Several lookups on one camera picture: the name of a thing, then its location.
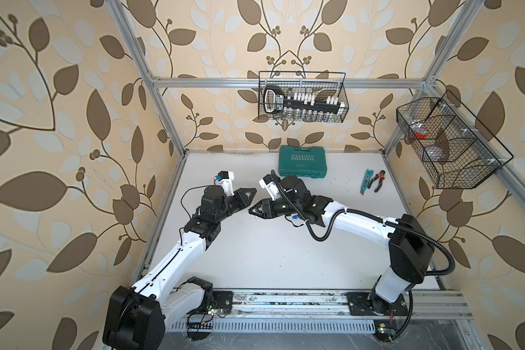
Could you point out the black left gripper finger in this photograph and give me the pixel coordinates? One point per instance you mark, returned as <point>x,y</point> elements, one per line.
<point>245,193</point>
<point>239,204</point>

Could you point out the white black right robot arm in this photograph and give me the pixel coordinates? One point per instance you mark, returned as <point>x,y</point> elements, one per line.
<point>410,252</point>

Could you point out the black wire basket back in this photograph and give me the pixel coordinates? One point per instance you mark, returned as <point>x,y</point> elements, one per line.
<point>322,84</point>

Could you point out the aluminium frame post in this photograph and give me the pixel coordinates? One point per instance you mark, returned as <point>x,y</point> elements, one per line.
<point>410,41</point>

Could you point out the black wire basket right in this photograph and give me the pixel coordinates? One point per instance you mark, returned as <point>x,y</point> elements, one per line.
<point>461,151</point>

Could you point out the black wire basket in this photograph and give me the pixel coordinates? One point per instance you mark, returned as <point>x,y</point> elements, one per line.
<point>461,151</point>
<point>322,84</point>

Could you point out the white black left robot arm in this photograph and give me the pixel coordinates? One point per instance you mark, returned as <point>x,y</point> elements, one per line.
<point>170,267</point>

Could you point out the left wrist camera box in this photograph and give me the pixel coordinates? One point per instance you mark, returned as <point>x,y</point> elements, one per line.
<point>225,180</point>

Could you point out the teal utility knife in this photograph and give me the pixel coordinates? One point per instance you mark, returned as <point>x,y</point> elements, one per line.
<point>366,180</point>

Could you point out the green plastic tool case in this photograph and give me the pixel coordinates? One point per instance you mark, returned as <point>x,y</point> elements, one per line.
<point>302,162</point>

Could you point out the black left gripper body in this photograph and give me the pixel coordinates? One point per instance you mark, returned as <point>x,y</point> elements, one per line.
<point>230,204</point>

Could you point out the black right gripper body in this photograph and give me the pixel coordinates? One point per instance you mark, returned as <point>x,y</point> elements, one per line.
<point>281,206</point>

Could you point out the red item in basket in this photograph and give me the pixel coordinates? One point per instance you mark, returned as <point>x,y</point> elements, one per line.
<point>418,131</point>

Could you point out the socket set on holder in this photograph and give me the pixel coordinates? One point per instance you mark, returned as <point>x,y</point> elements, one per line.
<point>275,101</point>

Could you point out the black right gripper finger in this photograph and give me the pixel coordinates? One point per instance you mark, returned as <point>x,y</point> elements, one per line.
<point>264,204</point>
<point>261,212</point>

